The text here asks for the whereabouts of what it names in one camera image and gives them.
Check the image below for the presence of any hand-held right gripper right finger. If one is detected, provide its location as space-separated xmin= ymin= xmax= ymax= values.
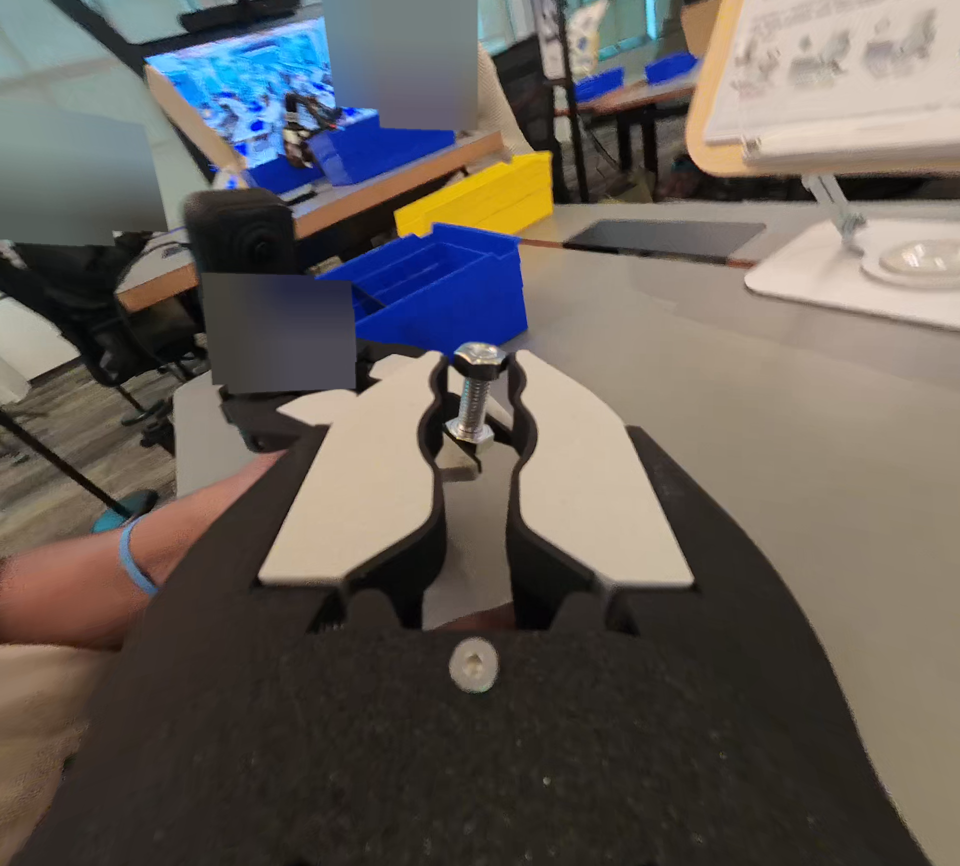
xmin=504 ymin=348 xmax=696 ymax=629

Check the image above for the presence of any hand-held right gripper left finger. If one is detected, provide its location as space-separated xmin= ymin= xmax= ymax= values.
xmin=257 ymin=350 xmax=450 ymax=629

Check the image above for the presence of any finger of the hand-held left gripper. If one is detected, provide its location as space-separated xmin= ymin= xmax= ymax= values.
xmin=276 ymin=388 xmax=483 ymax=482
xmin=361 ymin=352 xmax=520 ymax=449

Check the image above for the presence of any silver hex bolt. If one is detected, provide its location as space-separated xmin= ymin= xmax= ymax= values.
xmin=452 ymin=343 xmax=513 ymax=436

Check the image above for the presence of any person's left forearm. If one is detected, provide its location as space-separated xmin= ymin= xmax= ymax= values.
xmin=0 ymin=521 xmax=155 ymax=651

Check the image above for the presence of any person's left hand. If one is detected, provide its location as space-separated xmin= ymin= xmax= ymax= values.
xmin=142 ymin=450 xmax=291 ymax=588

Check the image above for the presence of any blue divided plastic bin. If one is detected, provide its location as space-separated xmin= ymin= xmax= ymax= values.
xmin=315 ymin=222 xmax=530 ymax=344

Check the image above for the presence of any dark gadget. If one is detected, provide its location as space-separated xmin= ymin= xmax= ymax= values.
xmin=281 ymin=93 xmax=318 ymax=168

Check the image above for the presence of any wooden document stand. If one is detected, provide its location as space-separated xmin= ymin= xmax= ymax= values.
xmin=142 ymin=65 xmax=250 ymax=179

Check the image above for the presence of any flat screen monitor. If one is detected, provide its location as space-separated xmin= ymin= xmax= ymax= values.
xmin=146 ymin=18 xmax=335 ymax=158

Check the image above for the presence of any yellow plastic bin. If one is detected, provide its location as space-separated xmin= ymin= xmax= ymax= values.
xmin=393 ymin=151 xmax=555 ymax=237

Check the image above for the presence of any black video bar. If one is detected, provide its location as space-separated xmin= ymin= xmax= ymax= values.
xmin=178 ymin=0 xmax=301 ymax=35

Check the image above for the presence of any blue wristband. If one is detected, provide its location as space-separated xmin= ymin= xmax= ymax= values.
xmin=118 ymin=515 xmax=161 ymax=597

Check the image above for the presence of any black desk mat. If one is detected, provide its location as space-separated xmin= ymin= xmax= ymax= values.
xmin=562 ymin=219 xmax=768 ymax=264

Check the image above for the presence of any instruction board on white stand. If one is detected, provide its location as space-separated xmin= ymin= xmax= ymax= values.
xmin=686 ymin=0 xmax=960 ymax=332

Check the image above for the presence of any printed instruction sheet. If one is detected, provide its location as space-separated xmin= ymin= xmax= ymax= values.
xmin=705 ymin=0 xmax=960 ymax=161

